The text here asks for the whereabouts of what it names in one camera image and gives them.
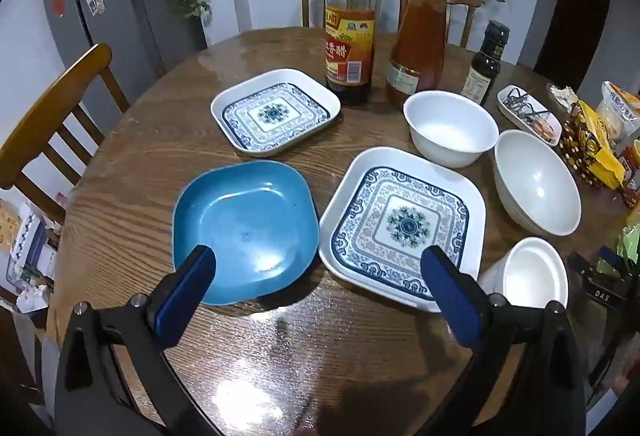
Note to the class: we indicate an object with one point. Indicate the yellow capped vinegar bottle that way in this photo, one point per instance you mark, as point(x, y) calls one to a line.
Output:
point(350, 41)

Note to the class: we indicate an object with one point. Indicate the chili sauce jar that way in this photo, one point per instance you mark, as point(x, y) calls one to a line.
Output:
point(631, 181)

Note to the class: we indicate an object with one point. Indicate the dark brown door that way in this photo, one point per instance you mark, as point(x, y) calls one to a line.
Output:
point(575, 26)

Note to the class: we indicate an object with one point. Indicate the large blue patterned square plate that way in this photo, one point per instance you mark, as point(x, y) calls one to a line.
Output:
point(395, 221)

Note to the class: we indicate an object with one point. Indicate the wooden beaded trivet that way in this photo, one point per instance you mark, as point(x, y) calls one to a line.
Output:
point(570, 146)

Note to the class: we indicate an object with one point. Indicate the yellow snack bag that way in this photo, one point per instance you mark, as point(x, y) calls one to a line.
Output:
point(597, 151)

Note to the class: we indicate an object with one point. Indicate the bundle of black clips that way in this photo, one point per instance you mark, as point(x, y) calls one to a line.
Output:
point(517, 103)

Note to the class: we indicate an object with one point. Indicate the white flour bag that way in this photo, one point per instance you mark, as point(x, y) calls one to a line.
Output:
point(620, 111)

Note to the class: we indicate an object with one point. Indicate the red sauce glass bottle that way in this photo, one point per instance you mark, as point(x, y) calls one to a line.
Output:
point(417, 46)

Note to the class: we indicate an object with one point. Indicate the crumpled white wrapper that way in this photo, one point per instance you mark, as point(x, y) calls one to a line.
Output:
point(562, 95)

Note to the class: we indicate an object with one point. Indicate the dark soy sauce bottle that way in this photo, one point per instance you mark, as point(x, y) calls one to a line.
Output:
point(485, 66)

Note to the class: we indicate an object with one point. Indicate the pile of boxes and papers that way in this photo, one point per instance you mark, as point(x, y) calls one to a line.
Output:
point(30, 246)

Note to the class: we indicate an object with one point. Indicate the large white bowl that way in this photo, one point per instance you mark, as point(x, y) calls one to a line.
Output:
point(537, 188)

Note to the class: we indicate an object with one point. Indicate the medium white bowl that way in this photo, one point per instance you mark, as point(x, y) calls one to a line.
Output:
point(450, 126)

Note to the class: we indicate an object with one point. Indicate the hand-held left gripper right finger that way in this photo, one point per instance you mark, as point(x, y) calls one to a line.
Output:
point(450, 301)

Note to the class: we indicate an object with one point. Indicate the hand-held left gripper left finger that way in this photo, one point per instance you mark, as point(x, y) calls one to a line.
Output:
point(182, 296)

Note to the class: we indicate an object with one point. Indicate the small white bowl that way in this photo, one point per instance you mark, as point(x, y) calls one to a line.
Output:
point(530, 276)

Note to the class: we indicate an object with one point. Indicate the small blue patterned square plate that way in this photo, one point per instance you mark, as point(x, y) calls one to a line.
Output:
point(272, 113)

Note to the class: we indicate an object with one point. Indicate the white rectangular dish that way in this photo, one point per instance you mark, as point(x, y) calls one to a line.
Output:
point(510, 113)

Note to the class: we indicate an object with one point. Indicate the green powder bag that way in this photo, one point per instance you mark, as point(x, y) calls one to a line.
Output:
point(631, 241)

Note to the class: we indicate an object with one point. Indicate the pink packet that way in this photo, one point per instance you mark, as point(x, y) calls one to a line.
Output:
point(546, 127)

